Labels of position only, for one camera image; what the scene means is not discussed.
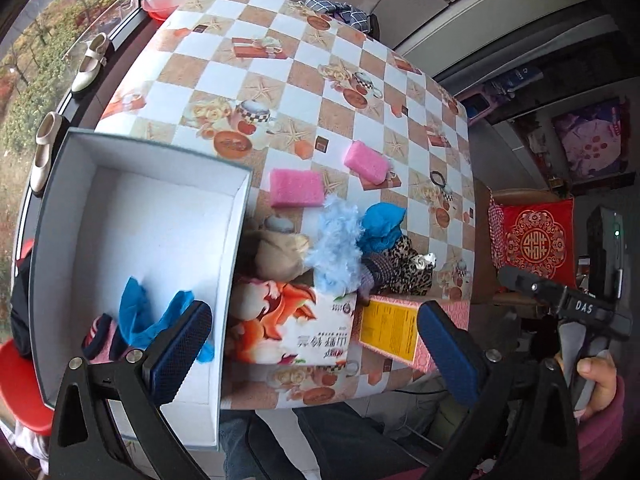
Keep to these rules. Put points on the person's right hand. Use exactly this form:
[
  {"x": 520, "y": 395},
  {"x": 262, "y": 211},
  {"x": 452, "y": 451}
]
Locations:
[{"x": 602, "y": 380}]

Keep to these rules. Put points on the red plastic stool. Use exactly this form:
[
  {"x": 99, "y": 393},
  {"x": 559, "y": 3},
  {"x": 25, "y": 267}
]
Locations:
[{"x": 22, "y": 385}]

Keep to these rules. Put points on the red embroidered cushion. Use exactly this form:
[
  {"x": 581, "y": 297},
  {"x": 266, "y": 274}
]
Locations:
[{"x": 537, "y": 242}]

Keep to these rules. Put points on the blue box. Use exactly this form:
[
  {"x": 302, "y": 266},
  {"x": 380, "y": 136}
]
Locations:
[{"x": 522, "y": 79}]

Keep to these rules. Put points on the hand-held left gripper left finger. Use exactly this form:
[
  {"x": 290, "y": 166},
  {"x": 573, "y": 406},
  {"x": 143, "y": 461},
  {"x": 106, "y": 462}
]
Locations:
[{"x": 182, "y": 352}]

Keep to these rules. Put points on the blue cloth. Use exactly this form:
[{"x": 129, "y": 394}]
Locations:
[{"x": 381, "y": 225}]

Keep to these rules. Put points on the floral tissue pack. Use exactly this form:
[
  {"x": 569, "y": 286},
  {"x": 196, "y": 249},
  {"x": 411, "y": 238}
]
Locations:
[{"x": 290, "y": 320}]

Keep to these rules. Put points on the dark plaid cloth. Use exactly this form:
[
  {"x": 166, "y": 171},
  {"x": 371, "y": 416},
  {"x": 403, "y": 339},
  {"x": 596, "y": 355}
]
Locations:
[{"x": 345, "y": 12}]

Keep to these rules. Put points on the striped sock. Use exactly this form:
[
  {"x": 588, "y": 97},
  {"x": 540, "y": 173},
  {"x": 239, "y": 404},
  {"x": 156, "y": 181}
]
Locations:
[{"x": 97, "y": 337}]

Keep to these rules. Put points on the small pink foam sponge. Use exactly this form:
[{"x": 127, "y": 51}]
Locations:
[{"x": 367, "y": 161}]

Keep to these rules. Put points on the purple knit sock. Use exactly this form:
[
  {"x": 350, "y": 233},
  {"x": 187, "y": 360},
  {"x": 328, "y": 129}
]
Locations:
[{"x": 372, "y": 274}]

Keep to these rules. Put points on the pink stool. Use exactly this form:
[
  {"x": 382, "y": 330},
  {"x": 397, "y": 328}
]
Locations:
[{"x": 480, "y": 105}]

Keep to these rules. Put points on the large white cardboard box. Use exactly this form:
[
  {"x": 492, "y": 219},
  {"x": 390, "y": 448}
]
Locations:
[{"x": 150, "y": 220}]

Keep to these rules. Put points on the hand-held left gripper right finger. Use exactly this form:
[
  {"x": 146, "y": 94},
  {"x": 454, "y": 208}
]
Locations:
[{"x": 447, "y": 355}]

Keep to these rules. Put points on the leopard print scrunchie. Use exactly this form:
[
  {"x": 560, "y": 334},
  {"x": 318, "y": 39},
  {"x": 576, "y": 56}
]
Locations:
[{"x": 402, "y": 266}]

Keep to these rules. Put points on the red gingham cloth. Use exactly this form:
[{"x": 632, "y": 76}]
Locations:
[{"x": 496, "y": 230}]

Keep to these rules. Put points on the beige cloth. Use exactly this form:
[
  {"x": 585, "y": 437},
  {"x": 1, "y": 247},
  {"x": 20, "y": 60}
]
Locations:
[{"x": 280, "y": 252}]

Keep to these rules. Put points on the light blue feather scrunchie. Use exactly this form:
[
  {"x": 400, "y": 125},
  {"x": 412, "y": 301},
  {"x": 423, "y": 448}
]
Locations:
[{"x": 335, "y": 250}]

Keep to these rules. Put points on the checkered printed tablecloth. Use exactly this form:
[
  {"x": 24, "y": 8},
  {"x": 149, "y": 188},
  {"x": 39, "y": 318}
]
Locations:
[{"x": 300, "y": 85}]

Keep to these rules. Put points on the white plastic bag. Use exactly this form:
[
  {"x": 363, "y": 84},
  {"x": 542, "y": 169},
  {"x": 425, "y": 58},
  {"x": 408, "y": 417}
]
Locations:
[{"x": 30, "y": 442}]

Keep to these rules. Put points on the wooden chair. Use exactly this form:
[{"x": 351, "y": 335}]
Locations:
[{"x": 482, "y": 260}]

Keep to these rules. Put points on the large pink foam sponge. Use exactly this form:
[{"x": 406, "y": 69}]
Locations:
[{"x": 296, "y": 188}]

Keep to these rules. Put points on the person's legs in jeans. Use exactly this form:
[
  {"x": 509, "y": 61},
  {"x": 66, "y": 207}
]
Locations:
[{"x": 350, "y": 445}]

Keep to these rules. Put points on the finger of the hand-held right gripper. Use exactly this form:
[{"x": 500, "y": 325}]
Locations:
[{"x": 540, "y": 290}]

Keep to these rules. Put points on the purple printed package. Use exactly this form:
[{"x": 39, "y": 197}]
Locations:
[{"x": 590, "y": 135}]

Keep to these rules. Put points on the white cabinet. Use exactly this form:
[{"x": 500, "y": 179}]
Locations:
[{"x": 500, "y": 5}]

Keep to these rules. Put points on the person's right forearm pink sleeve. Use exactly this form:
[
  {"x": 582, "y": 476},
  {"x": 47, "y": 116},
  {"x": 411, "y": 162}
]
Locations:
[{"x": 602, "y": 435}]

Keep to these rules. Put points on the black cloth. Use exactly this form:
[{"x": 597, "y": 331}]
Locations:
[{"x": 22, "y": 310}]

